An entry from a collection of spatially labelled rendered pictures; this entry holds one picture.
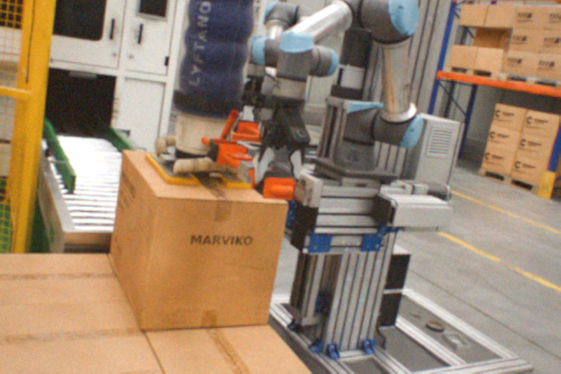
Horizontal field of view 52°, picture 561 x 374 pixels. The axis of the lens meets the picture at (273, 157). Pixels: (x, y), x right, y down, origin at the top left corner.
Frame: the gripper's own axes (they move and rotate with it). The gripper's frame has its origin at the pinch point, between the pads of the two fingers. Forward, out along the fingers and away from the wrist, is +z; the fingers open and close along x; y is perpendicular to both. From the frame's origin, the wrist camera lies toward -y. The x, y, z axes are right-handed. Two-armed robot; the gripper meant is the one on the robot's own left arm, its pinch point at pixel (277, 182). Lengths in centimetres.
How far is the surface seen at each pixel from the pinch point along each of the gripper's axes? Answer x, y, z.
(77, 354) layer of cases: 38, 19, 53
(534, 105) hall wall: -791, 646, -25
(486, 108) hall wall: -782, 751, -4
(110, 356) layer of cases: 30, 17, 53
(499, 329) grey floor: -217, 114, 107
